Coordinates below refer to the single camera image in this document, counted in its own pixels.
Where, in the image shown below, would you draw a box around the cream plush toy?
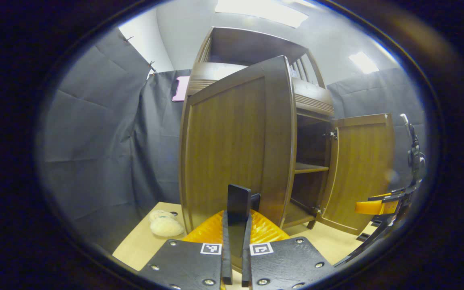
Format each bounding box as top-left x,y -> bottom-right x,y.
149,210 -> 185,237

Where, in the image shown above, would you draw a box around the large ceiling light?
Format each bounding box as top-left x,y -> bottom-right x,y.
215,0 -> 309,29

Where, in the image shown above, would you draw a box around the black backdrop cloth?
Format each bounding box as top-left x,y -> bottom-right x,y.
37,27 -> 426,254

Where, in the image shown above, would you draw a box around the small ceiling light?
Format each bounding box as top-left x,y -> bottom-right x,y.
349,51 -> 379,74

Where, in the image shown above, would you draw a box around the wooden double-door shoe cabinet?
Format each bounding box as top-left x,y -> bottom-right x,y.
186,27 -> 335,230

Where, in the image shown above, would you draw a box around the black door handle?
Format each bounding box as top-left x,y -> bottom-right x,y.
227,184 -> 253,258

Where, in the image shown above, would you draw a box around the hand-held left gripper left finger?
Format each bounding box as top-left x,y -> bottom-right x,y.
137,209 -> 233,290

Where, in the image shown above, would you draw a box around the wooden cabinet door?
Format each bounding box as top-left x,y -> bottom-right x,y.
178,55 -> 298,234
317,113 -> 396,236

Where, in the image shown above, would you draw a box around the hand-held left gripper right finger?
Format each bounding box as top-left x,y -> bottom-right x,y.
241,209 -> 335,290

